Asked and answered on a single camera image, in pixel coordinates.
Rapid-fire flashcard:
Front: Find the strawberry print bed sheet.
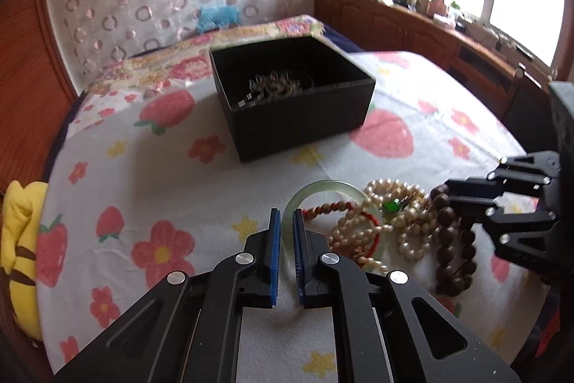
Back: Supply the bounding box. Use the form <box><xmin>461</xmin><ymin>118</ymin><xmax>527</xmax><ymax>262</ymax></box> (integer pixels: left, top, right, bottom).
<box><xmin>38</xmin><ymin>50</ymin><xmax>561</xmax><ymax>383</ymax></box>

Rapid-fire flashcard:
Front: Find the blue fluffy cloth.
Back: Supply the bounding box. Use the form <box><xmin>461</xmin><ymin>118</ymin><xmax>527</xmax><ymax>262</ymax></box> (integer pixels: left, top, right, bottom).
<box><xmin>197</xmin><ymin>5</ymin><xmax>240</xmax><ymax>34</ymax></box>

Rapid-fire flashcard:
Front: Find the black jewelry box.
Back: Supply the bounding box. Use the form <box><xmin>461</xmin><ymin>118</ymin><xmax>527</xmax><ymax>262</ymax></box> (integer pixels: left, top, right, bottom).
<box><xmin>209</xmin><ymin>34</ymin><xmax>376</xmax><ymax>163</ymax></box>

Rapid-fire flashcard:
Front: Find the dark blue bed sheet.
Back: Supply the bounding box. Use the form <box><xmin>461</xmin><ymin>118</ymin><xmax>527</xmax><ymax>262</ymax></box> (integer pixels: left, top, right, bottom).
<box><xmin>323</xmin><ymin>26</ymin><xmax>364</xmax><ymax>52</ymax></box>

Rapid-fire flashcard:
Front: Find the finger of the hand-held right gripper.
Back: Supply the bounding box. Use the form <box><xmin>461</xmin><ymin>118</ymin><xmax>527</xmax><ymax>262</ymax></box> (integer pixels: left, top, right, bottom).
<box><xmin>443</xmin><ymin>153</ymin><xmax>561</xmax><ymax>205</ymax></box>
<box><xmin>450</xmin><ymin>195</ymin><xmax>563</xmax><ymax>280</ymax></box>

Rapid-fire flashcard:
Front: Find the silver metal chain jewelry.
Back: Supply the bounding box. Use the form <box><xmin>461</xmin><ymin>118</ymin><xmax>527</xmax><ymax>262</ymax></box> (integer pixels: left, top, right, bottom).
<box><xmin>233</xmin><ymin>69</ymin><xmax>315</xmax><ymax>110</ymax></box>

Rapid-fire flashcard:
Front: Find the wooden cabinet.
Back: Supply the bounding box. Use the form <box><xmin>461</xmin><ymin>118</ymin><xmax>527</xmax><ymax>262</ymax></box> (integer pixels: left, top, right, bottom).
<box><xmin>314</xmin><ymin>0</ymin><xmax>557</xmax><ymax>150</ymax></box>

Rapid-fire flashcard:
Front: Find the dark wooden bead bracelet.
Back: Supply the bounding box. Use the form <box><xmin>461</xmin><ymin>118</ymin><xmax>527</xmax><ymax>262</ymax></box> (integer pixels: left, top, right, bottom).
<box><xmin>429</xmin><ymin>183</ymin><xmax>478</xmax><ymax>296</ymax></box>

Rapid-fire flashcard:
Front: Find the pearl necklace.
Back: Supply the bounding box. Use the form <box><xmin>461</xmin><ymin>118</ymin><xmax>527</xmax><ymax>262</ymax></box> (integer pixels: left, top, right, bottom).
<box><xmin>326</xmin><ymin>179</ymin><xmax>442</xmax><ymax>276</ymax></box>

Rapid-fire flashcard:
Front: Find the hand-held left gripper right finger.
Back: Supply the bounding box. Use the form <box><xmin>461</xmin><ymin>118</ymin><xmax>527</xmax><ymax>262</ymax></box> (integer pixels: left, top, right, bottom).
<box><xmin>293</xmin><ymin>209</ymin><xmax>523</xmax><ymax>383</ymax></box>

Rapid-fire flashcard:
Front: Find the yellow plush toy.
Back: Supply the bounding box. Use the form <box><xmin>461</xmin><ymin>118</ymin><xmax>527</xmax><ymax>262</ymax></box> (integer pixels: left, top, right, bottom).
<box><xmin>0</xmin><ymin>180</ymin><xmax>49</xmax><ymax>341</ymax></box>

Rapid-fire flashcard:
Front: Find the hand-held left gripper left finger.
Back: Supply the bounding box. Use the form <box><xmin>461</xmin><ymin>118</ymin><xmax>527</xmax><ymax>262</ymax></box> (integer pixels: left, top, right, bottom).
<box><xmin>54</xmin><ymin>207</ymin><xmax>282</xmax><ymax>383</ymax></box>

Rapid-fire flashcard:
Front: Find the floral blanket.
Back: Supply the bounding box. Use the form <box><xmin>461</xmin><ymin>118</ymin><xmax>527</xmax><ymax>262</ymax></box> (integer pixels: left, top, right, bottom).
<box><xmin>85</xmin><ymin>14</ymin><xmax>342</xmax><ymax>97</ymax></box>

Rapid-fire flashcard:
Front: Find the pale green jade bangle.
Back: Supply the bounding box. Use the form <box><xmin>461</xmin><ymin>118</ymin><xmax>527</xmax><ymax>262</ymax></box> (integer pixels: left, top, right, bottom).
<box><xmin>287</xmin><ymin>180</ymin><xmax>393</xmax><ymax>276</ymax></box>

